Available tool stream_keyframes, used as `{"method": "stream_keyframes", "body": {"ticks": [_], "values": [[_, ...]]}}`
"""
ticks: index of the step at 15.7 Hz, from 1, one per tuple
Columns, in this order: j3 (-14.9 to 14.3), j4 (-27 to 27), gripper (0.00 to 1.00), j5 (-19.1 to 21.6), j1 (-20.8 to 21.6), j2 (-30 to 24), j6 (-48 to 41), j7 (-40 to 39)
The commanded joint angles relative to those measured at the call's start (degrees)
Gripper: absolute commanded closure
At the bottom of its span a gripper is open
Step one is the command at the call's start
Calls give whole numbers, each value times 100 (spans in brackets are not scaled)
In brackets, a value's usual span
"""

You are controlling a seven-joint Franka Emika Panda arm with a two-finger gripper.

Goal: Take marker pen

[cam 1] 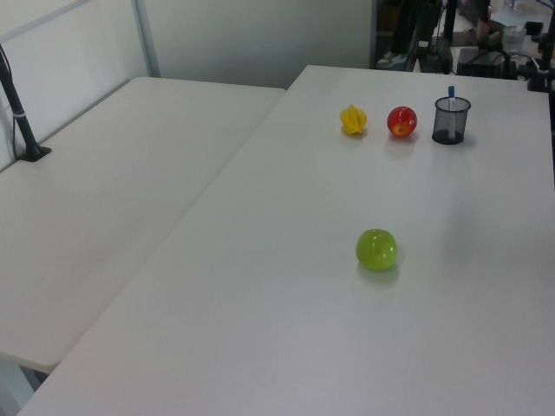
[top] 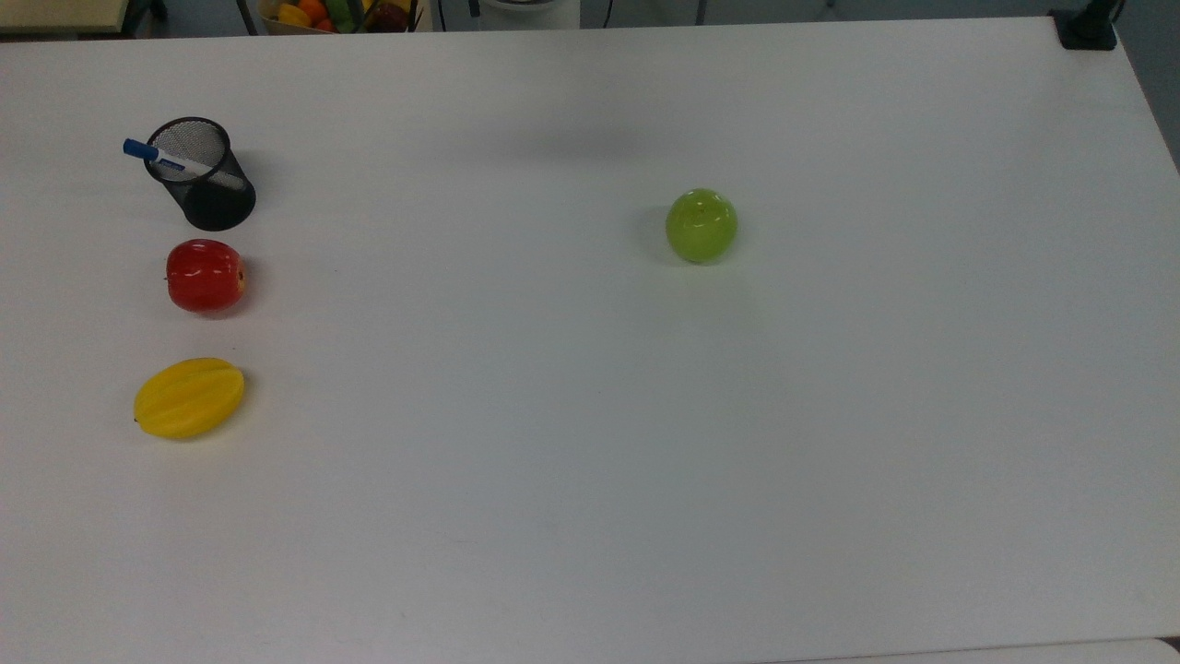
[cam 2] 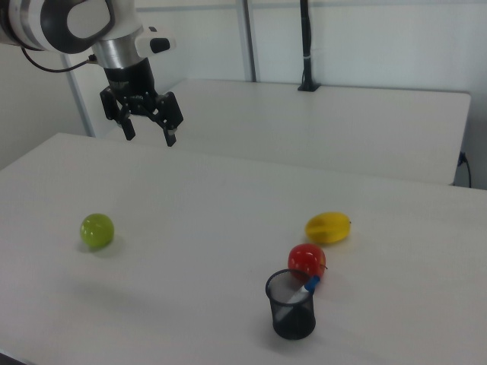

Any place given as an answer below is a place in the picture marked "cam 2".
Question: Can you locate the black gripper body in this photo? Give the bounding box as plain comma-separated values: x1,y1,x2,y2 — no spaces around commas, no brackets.
103,59,159,115

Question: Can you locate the green toy apple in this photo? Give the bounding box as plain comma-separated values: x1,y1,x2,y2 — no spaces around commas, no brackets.
79,212,115,250

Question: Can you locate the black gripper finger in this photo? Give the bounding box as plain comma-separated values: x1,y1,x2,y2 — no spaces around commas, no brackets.
100,87,137,141
146,91,185,148

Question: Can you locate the red toy apple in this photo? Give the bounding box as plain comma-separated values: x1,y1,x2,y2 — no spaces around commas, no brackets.
287,243,327,283

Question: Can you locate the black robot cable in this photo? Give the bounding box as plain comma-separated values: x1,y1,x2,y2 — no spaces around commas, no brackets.
18,45,98,74

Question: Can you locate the black mesh pen holder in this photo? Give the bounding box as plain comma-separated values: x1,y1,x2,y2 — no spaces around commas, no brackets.
265,268,317,340

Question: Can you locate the black pole with base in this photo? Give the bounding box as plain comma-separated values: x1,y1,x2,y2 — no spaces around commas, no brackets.
296,0,321,93

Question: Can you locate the white side table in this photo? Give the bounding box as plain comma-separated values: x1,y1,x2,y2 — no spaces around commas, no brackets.
93,78,473,187

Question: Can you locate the white marker pen blue cap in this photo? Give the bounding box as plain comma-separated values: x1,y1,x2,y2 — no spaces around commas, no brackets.
287,275,321,305

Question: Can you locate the yellow toy starfruit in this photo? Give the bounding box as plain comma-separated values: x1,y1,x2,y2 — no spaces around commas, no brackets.
304,211,353,246

